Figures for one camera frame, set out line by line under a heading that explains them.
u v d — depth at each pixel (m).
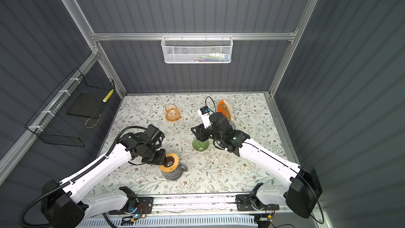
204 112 0.65
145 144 0.57
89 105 0.78
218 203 0.75
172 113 1.08
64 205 0.37
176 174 0.78
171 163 0.77
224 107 1.00
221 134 0.56
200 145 0.93
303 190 0.40
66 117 0.72
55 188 0.40
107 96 0.81
